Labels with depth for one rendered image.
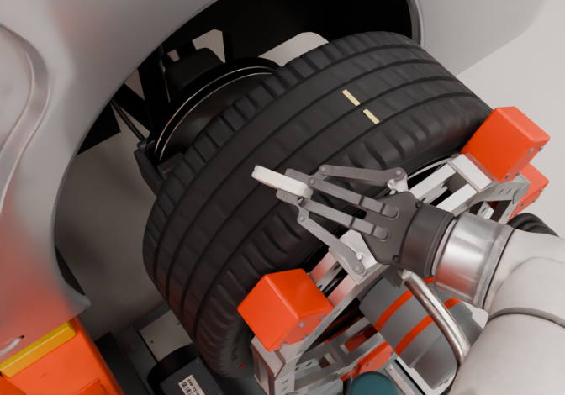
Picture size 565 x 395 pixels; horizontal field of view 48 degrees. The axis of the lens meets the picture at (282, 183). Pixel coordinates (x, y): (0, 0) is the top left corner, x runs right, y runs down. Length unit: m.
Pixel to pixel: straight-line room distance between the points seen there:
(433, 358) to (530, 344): 0.49
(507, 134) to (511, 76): 1.69
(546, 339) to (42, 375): 0.97
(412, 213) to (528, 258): 0.13
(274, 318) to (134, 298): 1.28
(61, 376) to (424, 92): 0.83
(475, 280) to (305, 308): 0.25
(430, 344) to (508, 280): 0.42
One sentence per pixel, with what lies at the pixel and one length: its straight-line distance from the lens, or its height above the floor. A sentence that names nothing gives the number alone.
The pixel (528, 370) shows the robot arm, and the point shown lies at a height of 1.37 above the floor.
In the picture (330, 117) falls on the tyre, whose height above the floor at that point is 1.18.
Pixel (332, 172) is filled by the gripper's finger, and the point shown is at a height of 1.27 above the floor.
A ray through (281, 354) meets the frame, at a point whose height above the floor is 0.98.
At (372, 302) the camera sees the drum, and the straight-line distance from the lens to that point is 1.07.
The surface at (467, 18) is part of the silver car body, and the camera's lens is 1.39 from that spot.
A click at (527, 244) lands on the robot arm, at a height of 1.33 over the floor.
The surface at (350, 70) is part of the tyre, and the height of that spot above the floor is 1.18.
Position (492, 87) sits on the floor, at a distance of 2.58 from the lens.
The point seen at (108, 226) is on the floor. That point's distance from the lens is 2.20.
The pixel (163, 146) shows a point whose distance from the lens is 1.17.
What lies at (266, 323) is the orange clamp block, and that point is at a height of 1.10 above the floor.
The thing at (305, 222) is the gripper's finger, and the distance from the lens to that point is 0.72.
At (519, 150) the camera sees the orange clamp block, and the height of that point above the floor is 1.14.
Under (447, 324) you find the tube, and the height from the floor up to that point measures 1.01.
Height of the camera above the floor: 1.88
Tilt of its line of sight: 59 degrees down
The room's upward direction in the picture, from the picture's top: straight up
